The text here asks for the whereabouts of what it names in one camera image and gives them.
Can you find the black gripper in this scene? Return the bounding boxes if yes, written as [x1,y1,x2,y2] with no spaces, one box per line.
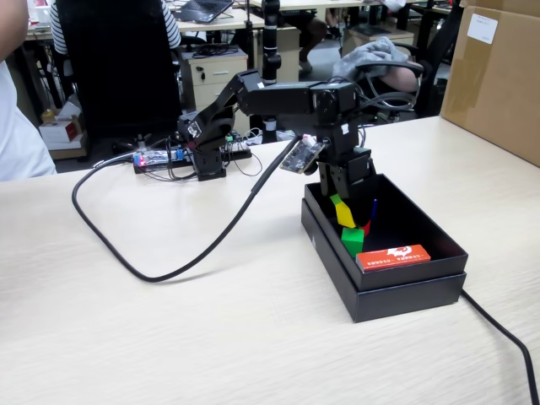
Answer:
[316,121,377,231]

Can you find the yellow wooden cube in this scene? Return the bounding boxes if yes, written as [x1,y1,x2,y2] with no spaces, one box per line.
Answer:
[335,201,358,230]

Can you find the green wooden cube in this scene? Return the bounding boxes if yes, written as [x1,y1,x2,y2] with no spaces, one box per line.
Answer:
[340,227,365,258]

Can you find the bare person forearm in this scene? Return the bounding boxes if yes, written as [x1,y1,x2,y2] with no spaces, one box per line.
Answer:
[0,0,30,62]

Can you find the black cardboard box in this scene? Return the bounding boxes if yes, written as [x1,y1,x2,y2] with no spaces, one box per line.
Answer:
[303,172,469,292]

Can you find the black open box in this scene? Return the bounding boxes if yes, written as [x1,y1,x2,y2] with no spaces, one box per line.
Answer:
[300,197,467,324]

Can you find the large brown cardboard box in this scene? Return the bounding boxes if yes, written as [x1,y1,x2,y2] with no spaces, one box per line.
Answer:
[440,0,540,168]

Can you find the white and red box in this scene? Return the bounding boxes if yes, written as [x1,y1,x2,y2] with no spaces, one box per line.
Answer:
[38,107,85,144]

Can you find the orange small carton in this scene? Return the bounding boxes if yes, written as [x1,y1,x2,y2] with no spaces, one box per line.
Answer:
[355,244,432,273]

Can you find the grey crumpled cloth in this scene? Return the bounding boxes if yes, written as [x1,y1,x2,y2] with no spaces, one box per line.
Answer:
[331,36,410,84]

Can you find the legs of seated person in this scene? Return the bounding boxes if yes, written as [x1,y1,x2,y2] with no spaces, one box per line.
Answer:
[297,10,335,73]

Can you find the black chair with armrest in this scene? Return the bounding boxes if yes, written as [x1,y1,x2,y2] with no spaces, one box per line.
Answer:
[356,0,463,118]

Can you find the beige drawer cabinet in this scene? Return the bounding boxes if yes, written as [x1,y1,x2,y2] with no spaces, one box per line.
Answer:
[181,49,251,136]

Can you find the black vertical pole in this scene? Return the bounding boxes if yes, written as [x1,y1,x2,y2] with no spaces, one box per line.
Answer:
[260,0,283,144]

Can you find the electronics controller board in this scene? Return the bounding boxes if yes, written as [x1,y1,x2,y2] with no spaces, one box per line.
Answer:
[132,137,254,175]

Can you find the beige office desk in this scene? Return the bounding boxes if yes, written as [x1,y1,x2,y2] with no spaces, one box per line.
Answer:
[175,7,267,35]

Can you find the white paper label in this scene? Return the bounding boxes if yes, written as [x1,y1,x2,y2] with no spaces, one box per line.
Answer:
[466,13,500,46]

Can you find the black laptop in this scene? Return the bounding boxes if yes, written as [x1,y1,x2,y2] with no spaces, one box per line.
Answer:
[172,0,235,24]

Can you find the person in striped shirt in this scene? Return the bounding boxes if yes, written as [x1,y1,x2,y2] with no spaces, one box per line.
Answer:
[49,0,184,56]

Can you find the black mesh office chair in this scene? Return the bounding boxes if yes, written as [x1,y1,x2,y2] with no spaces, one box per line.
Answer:
[54,0,183,143]

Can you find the person in white shirt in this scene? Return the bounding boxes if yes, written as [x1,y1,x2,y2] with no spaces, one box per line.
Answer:
[0,61,58,182]

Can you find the camera circuit board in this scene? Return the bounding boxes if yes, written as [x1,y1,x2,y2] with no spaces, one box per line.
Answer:
[278,139,327,176]

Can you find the grey robot cable bundle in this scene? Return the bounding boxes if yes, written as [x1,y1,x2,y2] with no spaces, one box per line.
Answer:
[356,72,419,124]

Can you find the thin black cable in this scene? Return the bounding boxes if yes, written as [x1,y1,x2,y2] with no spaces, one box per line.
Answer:
[459,289,540,405]

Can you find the thick black sleeved cable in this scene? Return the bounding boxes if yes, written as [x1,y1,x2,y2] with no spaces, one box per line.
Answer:
[71,134,303,283]

